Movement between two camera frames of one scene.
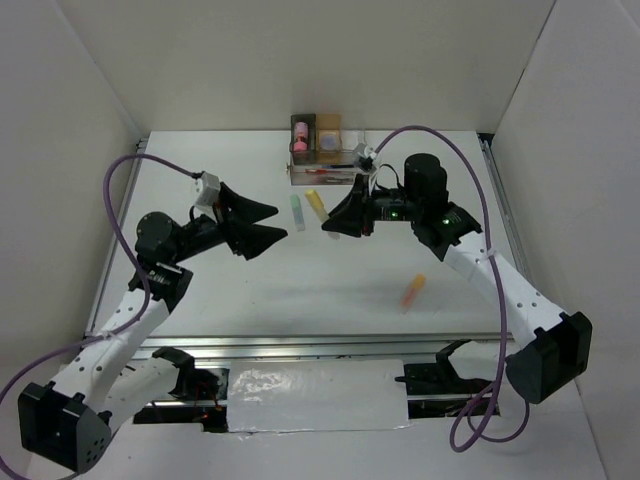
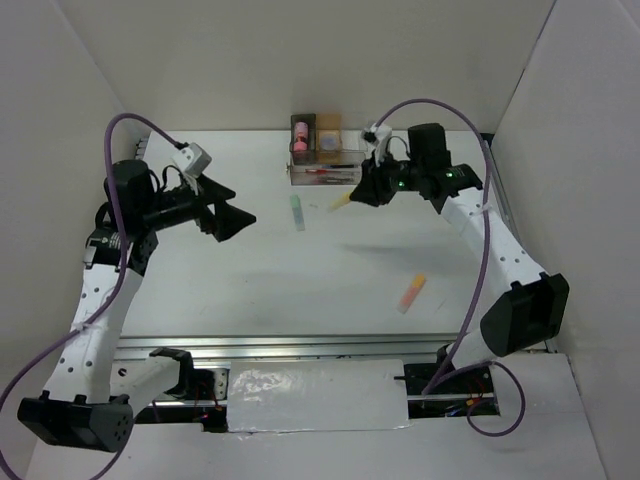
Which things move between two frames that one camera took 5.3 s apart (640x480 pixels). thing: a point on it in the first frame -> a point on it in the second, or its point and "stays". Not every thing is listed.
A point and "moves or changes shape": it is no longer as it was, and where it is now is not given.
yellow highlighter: (317, 204) moves or changes shape
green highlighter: (297, 212) stays
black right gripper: (348, 217) -> (371, 190)
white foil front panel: (316, 394) stays
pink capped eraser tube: (301, 136) stays
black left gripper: (246, 238) -> (228, 220)
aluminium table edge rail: (330, 347) stays
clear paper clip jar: (329, 140) stays
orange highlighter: (417, 285) stays
